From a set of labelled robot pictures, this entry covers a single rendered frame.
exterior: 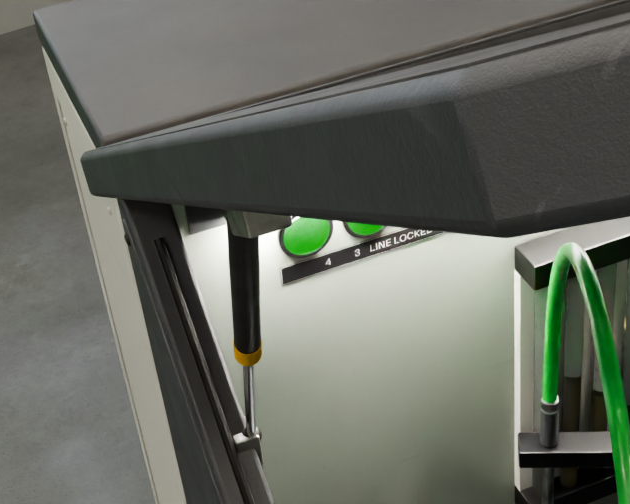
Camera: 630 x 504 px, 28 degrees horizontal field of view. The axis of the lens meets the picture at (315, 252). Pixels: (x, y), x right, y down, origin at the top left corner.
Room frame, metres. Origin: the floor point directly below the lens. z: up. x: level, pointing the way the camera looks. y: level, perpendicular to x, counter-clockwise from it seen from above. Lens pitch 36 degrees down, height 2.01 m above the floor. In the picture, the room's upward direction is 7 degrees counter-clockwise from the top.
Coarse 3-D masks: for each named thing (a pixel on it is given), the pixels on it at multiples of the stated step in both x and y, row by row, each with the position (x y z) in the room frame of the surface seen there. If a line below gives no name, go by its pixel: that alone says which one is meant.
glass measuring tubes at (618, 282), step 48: (576, 240) 0.95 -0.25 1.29; (624, 240) 0.94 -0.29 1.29; (528, 288) 0.94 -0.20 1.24; (576, 288) 0.94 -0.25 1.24; (624, 288) 0.98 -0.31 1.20; (528, 336) 0.94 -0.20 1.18; (576, 336) 0.94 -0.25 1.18; (624, 336) 0.96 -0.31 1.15; (528, 384) 0.94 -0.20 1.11; (576, 384) 0.94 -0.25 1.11; (624, 384) 0.96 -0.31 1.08; (528, 480) 0.94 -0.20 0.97; (576, 480) 0.94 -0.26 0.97
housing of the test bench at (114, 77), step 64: (128, 0) 1.14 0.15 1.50; (192, 0) 1.12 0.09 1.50; (256, 0) 1.11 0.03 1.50; (320, 0) 1.09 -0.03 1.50; (384, 0) 1.07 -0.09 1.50; (448, 0) 1.06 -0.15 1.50; (512, 0) 1.04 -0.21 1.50; (576, 0) 1.03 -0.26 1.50; (64, 64) 1.02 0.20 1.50; (128, 64) 1.01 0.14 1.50; (192, 64) 0.99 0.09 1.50; (256, 64) 0.98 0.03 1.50; (320, 64) 0.96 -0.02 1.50; (384, 64) 0.96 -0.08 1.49; (64, 128) 1.11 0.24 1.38; (128, 128) 0.89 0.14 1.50; (128, 256) 0.89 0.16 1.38; (128, 320) 0.98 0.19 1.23; (128, 384) 1.11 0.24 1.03
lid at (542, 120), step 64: (448, 64) 0.27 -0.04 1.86; (512, 64) 0.22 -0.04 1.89; (576, 64) 0.21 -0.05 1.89; (192, 128) 0.48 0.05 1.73; (256, 128) 0.37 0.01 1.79; (320, 128) 0.30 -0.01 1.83; (384, 128) 0.26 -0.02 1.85; (448, 128) 0.23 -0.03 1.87; (512, 128) 0.21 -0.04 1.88; (576, 128) 0.21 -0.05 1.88; (128, 192) 0.67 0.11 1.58; (192, 192) 0.48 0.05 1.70; (256, 192) 0.38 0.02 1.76; (320, 192) 0.31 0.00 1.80; (384, 192) 0.26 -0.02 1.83; (448, 192) 0.23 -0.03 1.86; (512, 192) 0.21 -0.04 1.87; (576, 192) 0.20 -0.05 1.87
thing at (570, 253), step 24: (576, 264) 0.73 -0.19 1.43; (552, 288) 0.84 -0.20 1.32; (600, 288) 0.70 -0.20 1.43; (552, 312) 0.85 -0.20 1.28; (600, 312) 0.67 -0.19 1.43; (552, 336) 0.86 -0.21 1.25; (600, 336) 0.65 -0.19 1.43; (552, 360) 0.86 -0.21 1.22; (600, 360) 0.63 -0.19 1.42; (552, 384) 0.87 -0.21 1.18; (552, 408) 0.87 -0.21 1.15; (624, 408) 0.60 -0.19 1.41; (624, 432) 0.58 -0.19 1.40; (624, 456) 0.57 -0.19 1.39; (624, 480) 0.56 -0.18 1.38
